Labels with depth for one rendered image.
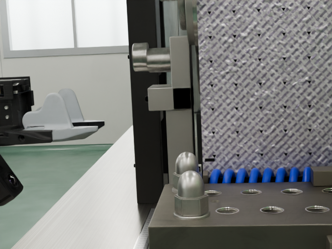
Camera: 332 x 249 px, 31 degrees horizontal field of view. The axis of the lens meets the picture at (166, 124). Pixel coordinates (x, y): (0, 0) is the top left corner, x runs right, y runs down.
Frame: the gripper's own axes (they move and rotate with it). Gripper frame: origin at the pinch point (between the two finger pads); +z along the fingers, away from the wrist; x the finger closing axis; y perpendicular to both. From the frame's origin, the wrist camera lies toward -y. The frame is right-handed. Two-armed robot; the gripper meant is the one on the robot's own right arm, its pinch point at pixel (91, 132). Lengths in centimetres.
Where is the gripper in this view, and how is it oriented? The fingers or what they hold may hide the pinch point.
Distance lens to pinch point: 77.8
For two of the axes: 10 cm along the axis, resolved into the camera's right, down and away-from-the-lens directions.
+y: -0.5, -9.9, -1.5
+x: 1.0, -1.5, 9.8
